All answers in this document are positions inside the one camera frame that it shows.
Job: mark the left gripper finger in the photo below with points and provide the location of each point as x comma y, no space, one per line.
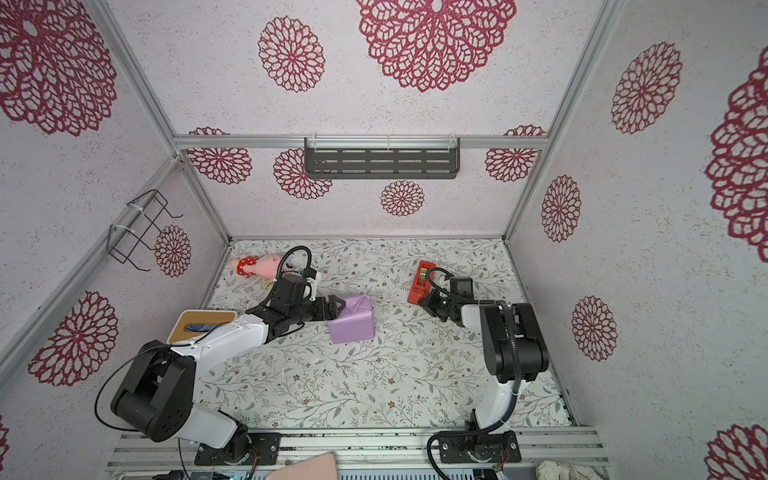
334,305
325,314

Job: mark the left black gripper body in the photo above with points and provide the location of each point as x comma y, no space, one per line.
304,313

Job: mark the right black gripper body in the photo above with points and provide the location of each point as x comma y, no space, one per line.
444,305

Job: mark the pink wrapping paper sheet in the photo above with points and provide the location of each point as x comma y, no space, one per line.
355,321

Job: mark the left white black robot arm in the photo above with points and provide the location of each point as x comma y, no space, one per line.
156,395

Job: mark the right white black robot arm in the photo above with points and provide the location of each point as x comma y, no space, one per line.
513,348

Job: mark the white wooden tissue box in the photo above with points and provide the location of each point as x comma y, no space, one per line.
195,322

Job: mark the red tape dispenser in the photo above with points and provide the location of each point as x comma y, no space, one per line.
420,286

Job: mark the pink plush toy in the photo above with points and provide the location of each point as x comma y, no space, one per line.
264,267

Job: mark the pink cloth at bottom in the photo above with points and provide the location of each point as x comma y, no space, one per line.
322,467

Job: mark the white cloth bottom right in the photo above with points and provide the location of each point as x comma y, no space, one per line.
555,470

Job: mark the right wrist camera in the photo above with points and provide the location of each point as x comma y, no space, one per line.
461,286

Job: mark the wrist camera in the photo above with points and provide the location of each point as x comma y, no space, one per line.
311,277
461,286

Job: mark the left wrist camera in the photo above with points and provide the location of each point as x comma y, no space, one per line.
311,277

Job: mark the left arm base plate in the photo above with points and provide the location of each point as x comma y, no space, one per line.
261,447

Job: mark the grey wall shelf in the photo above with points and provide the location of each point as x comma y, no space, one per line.
382,159

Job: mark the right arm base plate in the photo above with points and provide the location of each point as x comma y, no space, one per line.
499,448

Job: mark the black wire wall rack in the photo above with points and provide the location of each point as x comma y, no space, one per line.
123,239

